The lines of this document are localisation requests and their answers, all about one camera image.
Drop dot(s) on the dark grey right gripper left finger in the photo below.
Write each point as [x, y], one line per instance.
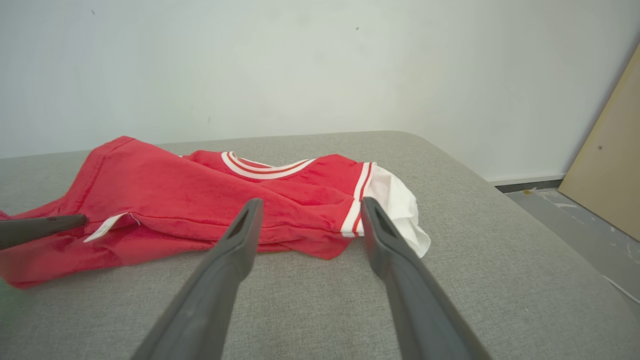
[215, 290]

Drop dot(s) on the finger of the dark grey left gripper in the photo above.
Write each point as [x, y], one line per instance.
[35, 229]

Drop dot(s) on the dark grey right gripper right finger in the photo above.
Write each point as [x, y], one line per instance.
[415, 300]

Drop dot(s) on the red jersey shirt white trim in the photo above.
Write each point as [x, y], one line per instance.
[175, 200]

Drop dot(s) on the white skirting board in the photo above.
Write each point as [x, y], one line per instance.
[525, 180]

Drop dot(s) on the beige wooden board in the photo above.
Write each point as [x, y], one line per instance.
[610, 170]

